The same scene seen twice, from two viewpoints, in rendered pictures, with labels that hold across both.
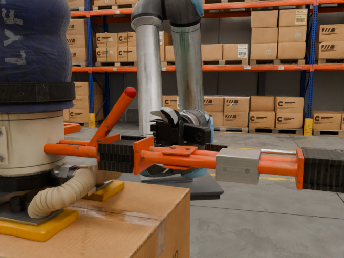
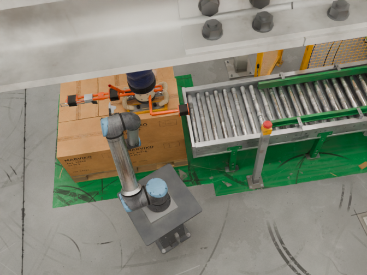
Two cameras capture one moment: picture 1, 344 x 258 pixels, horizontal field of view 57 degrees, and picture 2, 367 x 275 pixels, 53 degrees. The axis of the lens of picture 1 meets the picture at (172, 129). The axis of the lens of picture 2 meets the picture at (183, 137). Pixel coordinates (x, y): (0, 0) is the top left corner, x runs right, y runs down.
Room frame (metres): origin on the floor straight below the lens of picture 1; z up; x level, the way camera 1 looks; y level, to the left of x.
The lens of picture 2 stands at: (2.65, -0.07, 3.42)
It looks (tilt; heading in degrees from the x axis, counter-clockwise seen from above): 58 degrees down; 161
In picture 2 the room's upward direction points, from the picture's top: 8 degrees counter-clockwise
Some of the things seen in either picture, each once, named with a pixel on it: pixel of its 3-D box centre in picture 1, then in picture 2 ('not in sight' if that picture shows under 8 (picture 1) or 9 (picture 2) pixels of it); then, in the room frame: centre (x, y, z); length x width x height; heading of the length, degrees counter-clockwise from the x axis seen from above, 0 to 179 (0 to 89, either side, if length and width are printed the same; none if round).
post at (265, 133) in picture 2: not in sight; (260, 157); (1.43, 1.05, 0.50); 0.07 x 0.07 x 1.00; 72
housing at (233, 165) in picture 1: (238, 165); (88, 98); (0.53, -0.12, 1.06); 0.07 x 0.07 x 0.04; 71
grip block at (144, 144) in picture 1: (126, 152); (114, 94); (0.60, 0.09, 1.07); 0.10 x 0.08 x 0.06; 161
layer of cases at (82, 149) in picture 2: not in sight; (122, 117); (0.29, 0.11, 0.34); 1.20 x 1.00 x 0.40; 72
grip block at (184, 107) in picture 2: not in sight; (183, 109); (1.02, 0.53, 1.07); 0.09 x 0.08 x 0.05; 161
